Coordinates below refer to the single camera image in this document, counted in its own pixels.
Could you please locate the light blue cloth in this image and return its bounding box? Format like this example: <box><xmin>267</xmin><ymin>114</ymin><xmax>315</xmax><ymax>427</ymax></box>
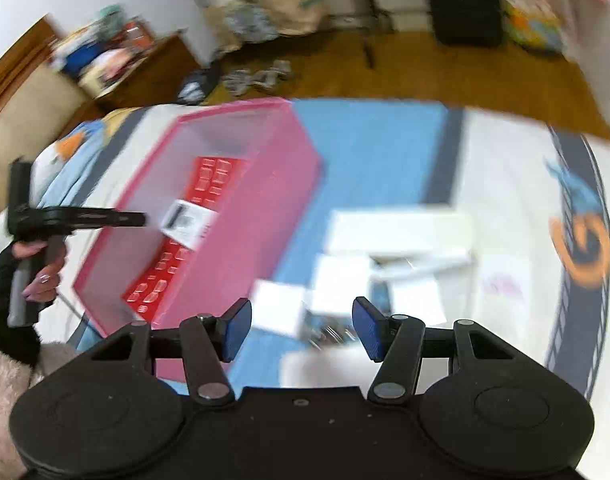
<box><xmin>34</xmin><ymin>119</ymin><xmax>113</xmax><ymax>198</ymax></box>

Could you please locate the grey white shoe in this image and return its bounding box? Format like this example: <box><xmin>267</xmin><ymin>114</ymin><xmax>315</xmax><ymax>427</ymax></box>
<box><xmin>222</xmin><ymin>69</ymin><xmax>256</xmax><ymax>96</ymax></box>

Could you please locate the white remote control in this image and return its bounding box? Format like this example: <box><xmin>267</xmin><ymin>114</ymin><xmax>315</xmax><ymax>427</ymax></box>
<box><xmin>160</xmin><ymin>199</ymin><xmax>220</xmax><ymax>252</ymax></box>

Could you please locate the red glasses-print paper bag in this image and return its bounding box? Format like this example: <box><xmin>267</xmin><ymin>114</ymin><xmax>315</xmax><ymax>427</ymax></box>
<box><xmin>121</xmin><ymin>156</ymin><xmax>252</xmax><ymax>327</ymax></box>

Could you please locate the wooden padded headboard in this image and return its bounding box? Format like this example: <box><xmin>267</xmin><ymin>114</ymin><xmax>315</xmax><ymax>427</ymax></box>
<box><xmin>0</xmin><ymin>14</ymin><xmax>88</xmax><ymax>213</ymax></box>

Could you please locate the pair of shoes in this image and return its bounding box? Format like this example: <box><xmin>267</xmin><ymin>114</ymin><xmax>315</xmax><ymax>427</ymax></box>
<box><xmin>256</xmin><ymin>59</ymin><xmax>294</xmax><ymax>87</ymax></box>

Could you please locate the pink cardboard box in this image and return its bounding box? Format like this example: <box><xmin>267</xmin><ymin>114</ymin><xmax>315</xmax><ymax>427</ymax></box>
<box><xmin>72</xmin><ymin>97</ymin><xmax>324</xmax><ymax>382</ymax></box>

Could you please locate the wooden nightstand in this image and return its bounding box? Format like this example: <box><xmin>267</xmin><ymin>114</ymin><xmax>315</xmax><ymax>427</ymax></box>
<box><xmin>50</xmin><ymin>32</ymin><xmax>203</xmax><ymax>113</ymax></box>

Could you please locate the grey patterned bag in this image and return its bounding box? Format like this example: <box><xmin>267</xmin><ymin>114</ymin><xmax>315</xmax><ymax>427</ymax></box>
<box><xmin>224</xmin><ymin>2</ymin><xmax>280</xmax><ymax>44</ymax></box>

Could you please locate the printed striped blanket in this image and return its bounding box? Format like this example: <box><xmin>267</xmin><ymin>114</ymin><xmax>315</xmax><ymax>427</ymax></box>
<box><xmin>0</xmin><ymin>97</ymin><xmax>610</xmax><ymax>413</ymax></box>

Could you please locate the colourful gift bag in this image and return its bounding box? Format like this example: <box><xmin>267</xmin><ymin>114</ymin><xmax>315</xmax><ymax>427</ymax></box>
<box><xmin>501</xmin><ymin>0</ymin><xmax>566</xmax><ymax>54</ymax></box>

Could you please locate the clutter pile on nightstand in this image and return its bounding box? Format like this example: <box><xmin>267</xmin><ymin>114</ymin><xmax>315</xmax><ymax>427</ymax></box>
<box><xmin>49</xmin><ymin>6</ymin><xmax>154</xmax><ymax>97</ymax></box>

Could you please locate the large white flat box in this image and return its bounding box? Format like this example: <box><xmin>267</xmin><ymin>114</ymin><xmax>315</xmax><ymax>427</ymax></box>
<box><xmin>326</xmin><ymin>209</ymin><xmax>474</xmax><ymax>261</ymax></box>

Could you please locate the white door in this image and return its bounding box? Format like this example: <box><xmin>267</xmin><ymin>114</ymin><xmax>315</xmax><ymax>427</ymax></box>
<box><xmin>560</xmin><ymin>0</ymin><xmax>610</xmax><ymax>137</ymax></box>

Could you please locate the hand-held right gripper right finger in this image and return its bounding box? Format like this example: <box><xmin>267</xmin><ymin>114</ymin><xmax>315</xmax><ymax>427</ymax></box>
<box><xmin>352</xmin><ymin>296</ymin><xmax>518</xmax><ymax>405</ymax></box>

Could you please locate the person's left forearm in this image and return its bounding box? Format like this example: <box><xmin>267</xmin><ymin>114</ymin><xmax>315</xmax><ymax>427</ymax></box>
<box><xmin>0</xmin><ymin>302</ymin><xmax>43</xmax><ymax>368</ymax></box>

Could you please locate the small metal item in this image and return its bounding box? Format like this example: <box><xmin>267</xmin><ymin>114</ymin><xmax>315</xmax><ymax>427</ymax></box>
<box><xmin>307</xmin><ymin>319</ymin><xmax>360</xmax><ymax>350</ymax></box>

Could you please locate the small white square box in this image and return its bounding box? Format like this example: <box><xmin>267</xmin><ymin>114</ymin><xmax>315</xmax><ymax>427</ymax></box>
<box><xmin>309</xmin><ymin>254</ymin><xmax>382</xmax><ymax>319</ymax></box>

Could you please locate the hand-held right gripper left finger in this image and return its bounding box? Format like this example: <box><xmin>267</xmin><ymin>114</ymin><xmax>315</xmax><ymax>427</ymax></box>
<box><xmin>88</xmin><ymin>297</ymin><xmax>254</xmax><ymax>407</ymax></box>

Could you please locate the person's left hand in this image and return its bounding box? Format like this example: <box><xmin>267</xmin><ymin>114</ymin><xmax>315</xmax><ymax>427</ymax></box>
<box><xmin>0</xmin><ymin>241</ymin><xmax>68</xmax><ymax>311</ymax></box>

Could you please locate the brown paper bag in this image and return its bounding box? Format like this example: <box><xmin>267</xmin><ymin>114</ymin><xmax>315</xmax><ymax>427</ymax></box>
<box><xmin>259</xmin><ymin>0</ymin><xmax>332</xmax><ymax>37</ymax></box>

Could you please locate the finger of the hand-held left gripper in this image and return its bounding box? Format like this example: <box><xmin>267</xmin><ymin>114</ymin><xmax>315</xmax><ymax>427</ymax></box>
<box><xmin>69</xmin><ymin>207</ymin><xmax>148</xmax><ymax>229</ymax></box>

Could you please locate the black suitcase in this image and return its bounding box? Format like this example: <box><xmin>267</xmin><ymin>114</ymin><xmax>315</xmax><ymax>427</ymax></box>
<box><xmin>419</xmin><ymin>0</ymin><xmax>504</xmax><ymax>47</ymax></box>

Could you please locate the black bag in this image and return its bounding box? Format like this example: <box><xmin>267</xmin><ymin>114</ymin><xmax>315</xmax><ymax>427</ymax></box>
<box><xmin>176</xmin><ymin>66</ymin><xmax>222</xmax><ymax>107</ymax></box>

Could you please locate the pink fuzzy clothing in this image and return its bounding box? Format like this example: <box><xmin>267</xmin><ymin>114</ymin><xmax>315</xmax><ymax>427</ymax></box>
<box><xmin>0</xmin><ymin>341</ymin><xmax>78</xmax><ymax>463</ymax></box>

